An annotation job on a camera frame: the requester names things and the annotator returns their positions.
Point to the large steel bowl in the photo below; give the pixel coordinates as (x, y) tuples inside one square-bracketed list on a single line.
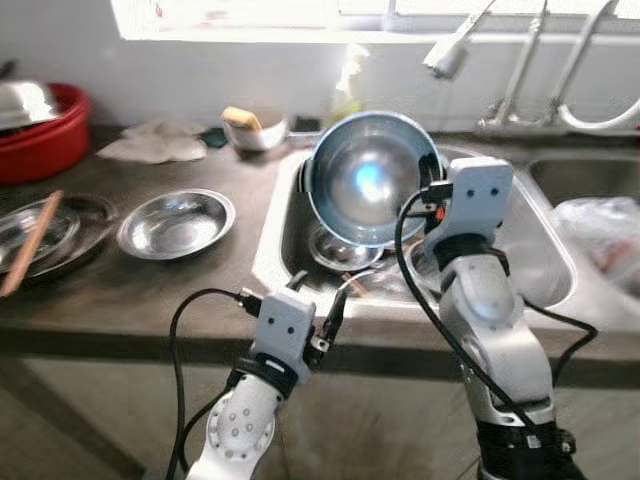
[(365, 180)]

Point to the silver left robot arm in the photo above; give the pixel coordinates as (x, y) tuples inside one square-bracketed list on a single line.
[(240, 425)]

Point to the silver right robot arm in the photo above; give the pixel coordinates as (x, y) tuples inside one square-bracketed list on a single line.
[(490, 320)]

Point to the small steel bowl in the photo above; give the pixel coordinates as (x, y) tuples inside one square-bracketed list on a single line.
[(338, 255)]

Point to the white faucet spray head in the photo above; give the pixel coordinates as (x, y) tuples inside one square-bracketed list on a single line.
[(445, 55)]

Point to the stainless steel sink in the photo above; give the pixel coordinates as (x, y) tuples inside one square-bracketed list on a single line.
[(540, 235)]

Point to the yellow spray bottle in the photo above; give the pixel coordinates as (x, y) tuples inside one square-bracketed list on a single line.
[(350, 85)]

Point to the small soap dish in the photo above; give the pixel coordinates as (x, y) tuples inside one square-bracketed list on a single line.
[(303, 126)]

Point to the deep steel plate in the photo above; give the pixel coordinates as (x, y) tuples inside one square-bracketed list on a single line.
[(175, 222)]

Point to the small white bowl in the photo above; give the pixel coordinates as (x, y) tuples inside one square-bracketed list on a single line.
[(262, 137)]

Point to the green scouring pad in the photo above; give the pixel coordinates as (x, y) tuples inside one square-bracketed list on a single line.
[(213, 138)]

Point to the clear plastic bag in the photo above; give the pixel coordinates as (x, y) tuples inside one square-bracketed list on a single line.
[(600, 235)]

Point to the silver faucet with white spout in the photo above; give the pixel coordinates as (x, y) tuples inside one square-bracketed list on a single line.
[(595, 120)]

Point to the yellow sponge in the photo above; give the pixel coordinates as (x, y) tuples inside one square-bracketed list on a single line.
[(240, 118)]

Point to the crumpled beige cloth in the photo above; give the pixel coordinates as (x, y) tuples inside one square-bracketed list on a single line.
[(155, 145)]

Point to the shallow steel plate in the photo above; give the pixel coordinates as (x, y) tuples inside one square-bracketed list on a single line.
[(80, 225)]

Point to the wooden chopstick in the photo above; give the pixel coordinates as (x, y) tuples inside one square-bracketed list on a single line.
[(32, 240)]

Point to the red plastic basin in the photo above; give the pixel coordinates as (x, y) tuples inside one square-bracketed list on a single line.
[(40, 150)]

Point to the steel pot lid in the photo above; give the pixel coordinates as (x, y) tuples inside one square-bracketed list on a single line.
[(20, 105)]

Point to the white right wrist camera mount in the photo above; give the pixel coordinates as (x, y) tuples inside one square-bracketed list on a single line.
[(475, 200)]

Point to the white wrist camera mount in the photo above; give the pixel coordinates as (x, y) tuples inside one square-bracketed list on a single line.
[(283, 325), (475, 200)]

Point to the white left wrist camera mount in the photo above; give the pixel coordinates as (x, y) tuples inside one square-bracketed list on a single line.
[(283, 325)]

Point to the silver wall faucet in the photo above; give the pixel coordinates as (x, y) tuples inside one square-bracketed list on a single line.
[(515, 85)]

